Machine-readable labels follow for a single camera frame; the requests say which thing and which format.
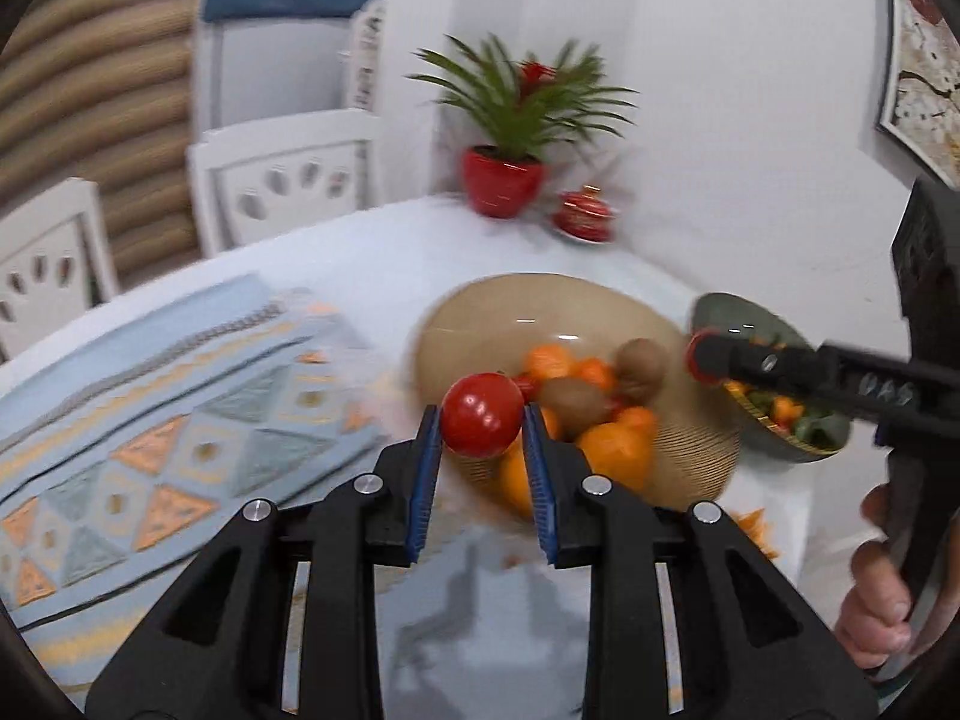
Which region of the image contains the orange with stem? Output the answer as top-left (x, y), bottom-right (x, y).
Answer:
top-left (576, 422), bottom-right (654, 493)

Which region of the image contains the brown kiwi fruit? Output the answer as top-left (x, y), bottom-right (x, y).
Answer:
top-left (613, 338), bottom-right (667, 405)

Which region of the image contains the orange fruit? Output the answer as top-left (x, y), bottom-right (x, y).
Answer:
top-left (496, 433), bottom-right (532, 520)

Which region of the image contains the brown kiwi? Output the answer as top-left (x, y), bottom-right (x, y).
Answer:
top-left (537, 377), bottom-right (612, 440)

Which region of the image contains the red cherry tomato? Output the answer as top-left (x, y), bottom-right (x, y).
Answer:
top-left (685, 330), bottom-right (721, 387)
top-left (441, 372), bottom-right (526, 460)

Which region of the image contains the large orange mandarin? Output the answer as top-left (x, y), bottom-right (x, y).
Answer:
top-left (613, 406), bottom-right (659, 442)

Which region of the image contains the small orange tangerine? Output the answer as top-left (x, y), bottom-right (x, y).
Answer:
top-left (571, 358), bottom-right (617, 395)

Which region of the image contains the person's right hand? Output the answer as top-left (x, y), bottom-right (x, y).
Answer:
top-left (835, 520), bottom-right (960, 670)

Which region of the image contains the green bowl of kumquats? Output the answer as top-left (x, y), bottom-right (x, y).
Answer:
top-left (690, 293), bottom-right (851, 463)

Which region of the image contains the patterned light blue table runner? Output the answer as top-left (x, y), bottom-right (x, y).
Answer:
top-left (0, 271), bottom-right (783, 720)

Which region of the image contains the red tomato in bowl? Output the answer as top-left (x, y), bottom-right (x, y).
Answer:
top-left (512, 372), bottom-right (540, 401)

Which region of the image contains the red lidded tea cup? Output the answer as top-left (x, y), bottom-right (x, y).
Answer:
top-left (551, 184), bottom-right (615, 245)

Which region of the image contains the amber ribbed glass bowl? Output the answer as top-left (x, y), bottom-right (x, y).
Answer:
top-left (412, 275), bottom-right (739, 511)

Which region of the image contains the white dining chair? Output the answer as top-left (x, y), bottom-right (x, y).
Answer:
top-left (187, 109), bottom-right (381, 259)
top-left (2, 177), bottom-right (119, 359)

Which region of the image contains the green plant in red pot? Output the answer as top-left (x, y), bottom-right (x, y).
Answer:
top-left (409, 34), bottom-right (636, 220)

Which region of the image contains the white refrigerator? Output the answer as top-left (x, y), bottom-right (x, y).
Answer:
top-left (192, 0), bottom-right (352, 135)

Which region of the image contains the striped beige window blind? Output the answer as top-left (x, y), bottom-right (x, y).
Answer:
top-left (2, 0), bottom-right (200, 289)

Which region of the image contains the framed wall picture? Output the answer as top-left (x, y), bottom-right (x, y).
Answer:
top-left (878, 0), bottom-right (958, 190)

